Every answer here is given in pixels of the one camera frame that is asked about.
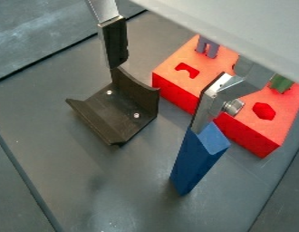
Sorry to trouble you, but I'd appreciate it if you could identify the blue rectangular block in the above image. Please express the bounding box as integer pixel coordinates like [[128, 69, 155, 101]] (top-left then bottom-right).
[[171, 122, 231, 196]]

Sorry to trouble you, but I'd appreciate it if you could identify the black curved holder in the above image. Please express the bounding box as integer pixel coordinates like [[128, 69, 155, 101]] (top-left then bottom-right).
[[67, 67, 160, 145]]

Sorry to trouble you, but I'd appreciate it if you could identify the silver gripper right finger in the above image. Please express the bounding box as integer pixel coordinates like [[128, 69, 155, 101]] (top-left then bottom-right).
[[189, 57, 275, 133]]

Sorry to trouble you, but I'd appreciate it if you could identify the grey-blue arch block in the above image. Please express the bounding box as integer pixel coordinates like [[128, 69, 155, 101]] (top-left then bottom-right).
[[196, 36, 220, 59]]

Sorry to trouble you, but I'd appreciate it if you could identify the green star block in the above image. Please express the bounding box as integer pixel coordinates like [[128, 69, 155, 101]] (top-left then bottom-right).
[[269, 74, 293, 93]]

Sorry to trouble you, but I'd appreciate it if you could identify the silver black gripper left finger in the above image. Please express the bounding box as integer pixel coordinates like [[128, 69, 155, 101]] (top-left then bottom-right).
[[85, 0, 129, 69]]

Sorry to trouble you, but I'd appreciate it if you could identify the red peg board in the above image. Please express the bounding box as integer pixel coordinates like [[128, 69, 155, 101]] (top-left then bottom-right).
[[151, 34, 299, 160]]

